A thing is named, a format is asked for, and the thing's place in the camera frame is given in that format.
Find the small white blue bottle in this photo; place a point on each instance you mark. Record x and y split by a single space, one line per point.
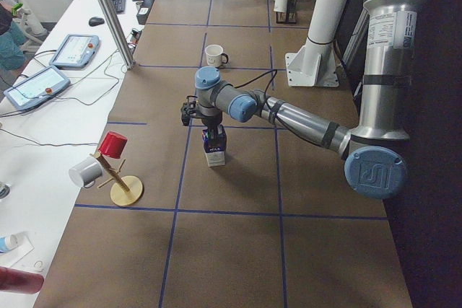
8 243

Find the red bottle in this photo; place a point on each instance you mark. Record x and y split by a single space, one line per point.
18 281

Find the black computer mouse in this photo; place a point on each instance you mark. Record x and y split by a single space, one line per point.
95 21

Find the blue white milk carton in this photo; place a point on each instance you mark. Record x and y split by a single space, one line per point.
215 144

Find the aluminium frame post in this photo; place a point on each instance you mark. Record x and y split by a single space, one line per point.
117 32

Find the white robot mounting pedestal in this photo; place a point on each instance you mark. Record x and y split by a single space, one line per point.
314 63

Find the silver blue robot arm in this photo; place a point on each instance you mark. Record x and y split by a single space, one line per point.
373 165

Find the blue teach pendant lower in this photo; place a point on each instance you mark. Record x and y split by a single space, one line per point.
37 89

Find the blue teach pendant upper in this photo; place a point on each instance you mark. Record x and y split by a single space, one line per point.
75 52

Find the grey white mug on tree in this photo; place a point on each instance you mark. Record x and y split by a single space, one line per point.
84 174

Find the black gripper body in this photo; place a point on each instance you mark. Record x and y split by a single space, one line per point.
211 120

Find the white ceramic mug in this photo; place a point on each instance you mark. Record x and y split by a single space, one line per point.
215 56

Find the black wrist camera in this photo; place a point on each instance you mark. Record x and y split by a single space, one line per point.
188 110

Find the blue teach pendant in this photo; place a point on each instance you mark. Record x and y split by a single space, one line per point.
37 89
75 52

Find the white cup on rack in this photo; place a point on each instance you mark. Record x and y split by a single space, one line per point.
280 6

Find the black wire cup rack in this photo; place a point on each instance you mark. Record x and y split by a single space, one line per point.
290 16

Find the wooden mug tree stand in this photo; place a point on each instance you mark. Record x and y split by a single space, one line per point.
125 190

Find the red cup on tree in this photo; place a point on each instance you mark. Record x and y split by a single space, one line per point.
112 145

